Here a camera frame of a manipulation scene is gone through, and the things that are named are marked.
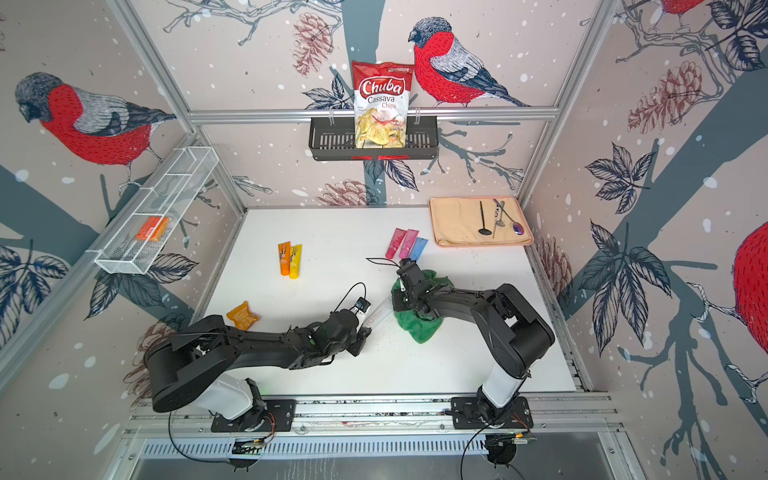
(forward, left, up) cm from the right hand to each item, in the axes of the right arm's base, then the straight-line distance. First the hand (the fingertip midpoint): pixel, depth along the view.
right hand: (395, 298), depth 94 cm
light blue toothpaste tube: (+20, -8, 0) cm, 22 cm away
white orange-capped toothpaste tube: (-6, +4, +1) cm, 8 cm away
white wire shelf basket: (-4, +64, +31) cm, 71 cm away
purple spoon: (+32, -47, -1) cm, 57 cm away
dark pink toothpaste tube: (+22, +1, +1) cm, 22 cm away
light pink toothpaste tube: (+22, -4, +1) cm, 22 cm away
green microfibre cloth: (-10, -8, -1) cm, 13 cm away
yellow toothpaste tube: (+13, +36, +1) cm, 38 cm away
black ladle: (+30, -33, -1) cm, 45 cm away
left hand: (-10, +7, +1) cm, 12 cm away
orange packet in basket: (-2, +57, +35) cm, 67 cm away
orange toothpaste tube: (+16, +41, 0) cm, 44 cm away
